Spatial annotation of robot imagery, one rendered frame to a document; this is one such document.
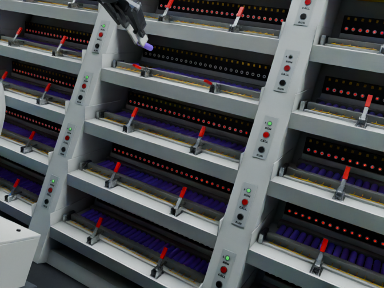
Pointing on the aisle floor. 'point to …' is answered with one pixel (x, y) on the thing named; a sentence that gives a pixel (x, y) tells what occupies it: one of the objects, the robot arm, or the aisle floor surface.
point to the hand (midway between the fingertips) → (137, 34)
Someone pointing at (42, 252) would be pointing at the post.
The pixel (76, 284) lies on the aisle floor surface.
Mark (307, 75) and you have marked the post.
